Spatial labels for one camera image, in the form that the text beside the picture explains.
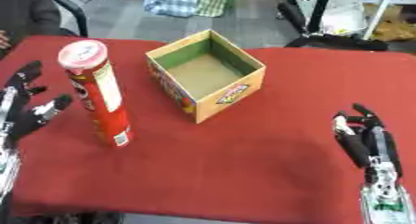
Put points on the black and white equipment stand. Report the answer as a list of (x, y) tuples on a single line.
[(330, 20)]

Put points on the red cylindrical chip can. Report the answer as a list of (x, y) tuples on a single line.
[(98, 94)]

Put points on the checked cloth bundle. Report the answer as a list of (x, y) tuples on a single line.
[(187, 0)]

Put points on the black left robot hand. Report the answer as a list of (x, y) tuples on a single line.
[(21, 116)]

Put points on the black chair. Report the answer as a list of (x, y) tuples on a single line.
[(73, 12)]

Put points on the person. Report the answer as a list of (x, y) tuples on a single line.
[(24, 15)]

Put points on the tan cardboard box green inside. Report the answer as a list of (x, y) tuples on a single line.
[(206, 76)]

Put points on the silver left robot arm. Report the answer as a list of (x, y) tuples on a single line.
[(6, 175)]

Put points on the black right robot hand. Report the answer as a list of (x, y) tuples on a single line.
[(357, 144)]

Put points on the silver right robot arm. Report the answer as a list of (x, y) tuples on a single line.
[(387, 200)]

